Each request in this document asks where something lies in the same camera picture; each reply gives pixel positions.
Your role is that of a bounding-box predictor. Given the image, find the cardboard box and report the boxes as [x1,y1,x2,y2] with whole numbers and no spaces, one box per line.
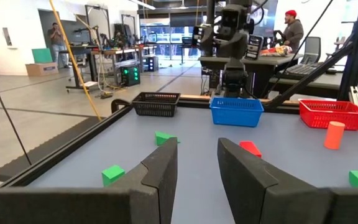
[25,62,59,77]

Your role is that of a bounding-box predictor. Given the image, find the black metal rig frame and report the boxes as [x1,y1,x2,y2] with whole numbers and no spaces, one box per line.
[85,4,111,47]
[121,14,138,41]

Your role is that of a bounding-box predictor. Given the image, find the black mesh basket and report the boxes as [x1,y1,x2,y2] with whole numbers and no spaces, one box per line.
[131,91,181,118]

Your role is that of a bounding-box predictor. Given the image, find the dark monitor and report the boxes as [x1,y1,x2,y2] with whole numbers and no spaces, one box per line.
[61,20,91,44]

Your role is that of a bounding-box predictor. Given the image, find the green cube block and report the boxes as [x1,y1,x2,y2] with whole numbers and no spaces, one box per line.
[101,164,126,187]

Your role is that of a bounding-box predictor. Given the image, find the gray desk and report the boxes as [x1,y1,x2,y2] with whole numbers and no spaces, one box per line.
[198,53,304,99]

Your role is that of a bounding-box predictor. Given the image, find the large wall display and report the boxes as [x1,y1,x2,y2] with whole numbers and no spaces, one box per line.
[253,0,278,38]

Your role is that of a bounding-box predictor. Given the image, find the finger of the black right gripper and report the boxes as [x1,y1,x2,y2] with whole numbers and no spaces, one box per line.
[218,30,233,58]
[232,30,249,58]

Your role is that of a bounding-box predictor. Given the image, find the black hanging cable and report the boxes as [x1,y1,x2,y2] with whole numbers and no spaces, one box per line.
[0,45,33,166]

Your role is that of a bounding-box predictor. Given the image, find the black diagonal frame strut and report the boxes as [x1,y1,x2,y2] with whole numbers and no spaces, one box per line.
[263,42,356,110]

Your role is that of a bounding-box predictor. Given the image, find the black vertical frame post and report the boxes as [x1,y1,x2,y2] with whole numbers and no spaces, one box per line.
[337,0,358,102]

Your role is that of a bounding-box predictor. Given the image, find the computer tower green lights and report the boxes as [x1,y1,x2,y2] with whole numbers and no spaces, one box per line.
[119,64,141,87]

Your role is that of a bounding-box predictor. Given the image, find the green triangular block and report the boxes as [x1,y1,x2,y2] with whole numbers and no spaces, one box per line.
[154,131,180,146]

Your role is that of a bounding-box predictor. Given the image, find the orange-red cylinder block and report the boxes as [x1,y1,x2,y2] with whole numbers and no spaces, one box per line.
[323,121,346,151]

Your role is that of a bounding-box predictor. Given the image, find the black keyboard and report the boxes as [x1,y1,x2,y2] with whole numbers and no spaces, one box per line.
[286,61,326,76]

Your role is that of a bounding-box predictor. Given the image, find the black orange-striped floor mat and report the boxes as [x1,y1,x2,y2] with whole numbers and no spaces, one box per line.
[0,116,105,183]

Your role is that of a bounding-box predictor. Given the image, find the black curved handle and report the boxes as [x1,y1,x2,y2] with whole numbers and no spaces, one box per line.
[110,98,133,114]

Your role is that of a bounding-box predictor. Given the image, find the person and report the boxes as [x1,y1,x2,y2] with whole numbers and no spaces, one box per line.
[47,22,70,68]
[280,9,305,54]

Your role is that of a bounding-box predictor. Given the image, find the black monitor pole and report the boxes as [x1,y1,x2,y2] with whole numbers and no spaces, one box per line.
[206,0,216,57]

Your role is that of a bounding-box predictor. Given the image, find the computer tower blue lights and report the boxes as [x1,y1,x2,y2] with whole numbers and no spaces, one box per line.
[146,55,160,72]

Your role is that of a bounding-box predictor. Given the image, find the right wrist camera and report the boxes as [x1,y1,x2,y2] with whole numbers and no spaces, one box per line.
[221,3,250,32]

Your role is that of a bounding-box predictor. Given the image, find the red wedge block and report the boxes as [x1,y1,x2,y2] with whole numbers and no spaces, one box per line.
[239,140,263,159]

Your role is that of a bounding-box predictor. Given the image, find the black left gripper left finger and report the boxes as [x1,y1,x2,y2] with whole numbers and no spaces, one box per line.
[0,138,178,224]

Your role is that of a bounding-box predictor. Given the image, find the snack bag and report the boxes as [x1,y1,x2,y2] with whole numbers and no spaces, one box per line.
[260,45,293,57]

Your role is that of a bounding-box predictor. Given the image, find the green board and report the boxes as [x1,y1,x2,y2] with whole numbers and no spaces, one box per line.
[31,47,53,64]

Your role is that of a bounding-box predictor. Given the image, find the dark low desk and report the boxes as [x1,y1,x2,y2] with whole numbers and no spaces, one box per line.
[268,71,358,99]

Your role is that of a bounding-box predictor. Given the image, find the black rolling desk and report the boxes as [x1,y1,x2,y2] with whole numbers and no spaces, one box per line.
[59,45,101,93]

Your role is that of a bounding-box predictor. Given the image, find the red mesh basket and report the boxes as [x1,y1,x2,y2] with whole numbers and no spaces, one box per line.
[298,98,358,131]

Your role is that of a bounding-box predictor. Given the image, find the yellow hanging cable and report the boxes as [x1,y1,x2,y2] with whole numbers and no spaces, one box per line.
[48,0,103,121]

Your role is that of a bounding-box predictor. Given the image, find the blue mesh basket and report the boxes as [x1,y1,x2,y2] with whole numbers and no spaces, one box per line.
[209,96,265,128]

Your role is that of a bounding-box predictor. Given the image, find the gray office chair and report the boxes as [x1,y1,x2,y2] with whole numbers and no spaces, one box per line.
[300,36,322,65]

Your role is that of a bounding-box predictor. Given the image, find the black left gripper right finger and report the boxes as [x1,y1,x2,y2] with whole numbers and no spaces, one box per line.
[217,138,358,224]

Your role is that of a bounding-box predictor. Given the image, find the wooden workbench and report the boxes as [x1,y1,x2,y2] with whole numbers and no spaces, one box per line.
[90,45,157,75]

